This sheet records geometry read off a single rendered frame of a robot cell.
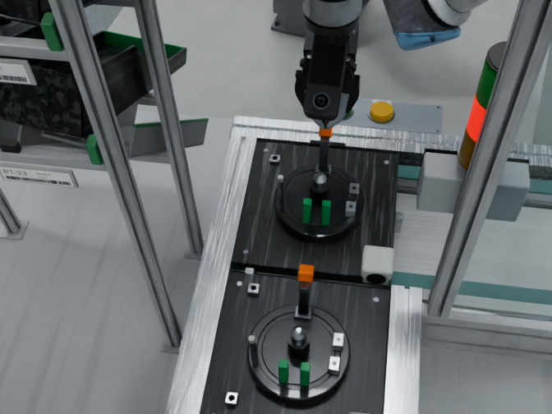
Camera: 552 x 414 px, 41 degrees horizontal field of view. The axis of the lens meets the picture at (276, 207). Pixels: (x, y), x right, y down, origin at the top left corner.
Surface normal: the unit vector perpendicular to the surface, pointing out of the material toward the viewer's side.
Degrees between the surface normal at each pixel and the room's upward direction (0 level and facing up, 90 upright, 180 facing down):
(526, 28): 90
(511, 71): 90
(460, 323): 90
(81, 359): 0
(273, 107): 0
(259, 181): 0
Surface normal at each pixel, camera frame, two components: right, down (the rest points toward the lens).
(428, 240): -0.03, -0.58
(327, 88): -0.10, -0.06
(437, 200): -0.14, 0.81
